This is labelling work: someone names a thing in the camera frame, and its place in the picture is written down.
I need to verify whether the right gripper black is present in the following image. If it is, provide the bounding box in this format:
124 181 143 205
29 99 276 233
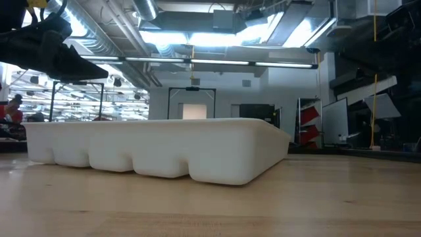
338 1 421 78

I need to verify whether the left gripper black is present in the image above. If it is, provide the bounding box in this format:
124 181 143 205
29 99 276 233
0 14 109 82

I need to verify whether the white plastic cutlery tray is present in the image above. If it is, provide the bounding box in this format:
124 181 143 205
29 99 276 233
21 117 292 186

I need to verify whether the white angled panel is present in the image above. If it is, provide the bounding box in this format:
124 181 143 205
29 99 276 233
362 92 403 120

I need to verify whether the person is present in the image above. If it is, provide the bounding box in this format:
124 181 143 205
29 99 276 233
27 111 46 123
3 93 24 124

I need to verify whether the whiteboard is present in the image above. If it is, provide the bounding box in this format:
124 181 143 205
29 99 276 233
321 97 349 145

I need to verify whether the red shelf rack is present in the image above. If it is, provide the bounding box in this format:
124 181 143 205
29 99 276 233
297 97 322 149

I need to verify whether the white glowing screen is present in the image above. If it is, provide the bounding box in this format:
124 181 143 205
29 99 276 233
182 103 208 120

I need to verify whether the long ceiling light bar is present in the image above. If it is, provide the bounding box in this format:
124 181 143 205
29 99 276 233
78 51 319 69

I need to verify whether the black monitor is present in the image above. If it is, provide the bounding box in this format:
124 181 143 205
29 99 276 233
239 103 281 129

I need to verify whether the grey ceiling box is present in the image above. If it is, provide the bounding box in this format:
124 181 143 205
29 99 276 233
212 9 238 34

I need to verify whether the black gantry frame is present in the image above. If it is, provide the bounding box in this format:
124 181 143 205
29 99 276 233
166 86 217 120
49 80 105 122

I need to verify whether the black cable with yellow tag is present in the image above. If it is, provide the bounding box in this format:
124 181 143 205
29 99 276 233
27 0 69 26

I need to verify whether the silver ventilation duct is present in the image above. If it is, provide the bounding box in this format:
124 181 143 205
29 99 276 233
131 0 159 21

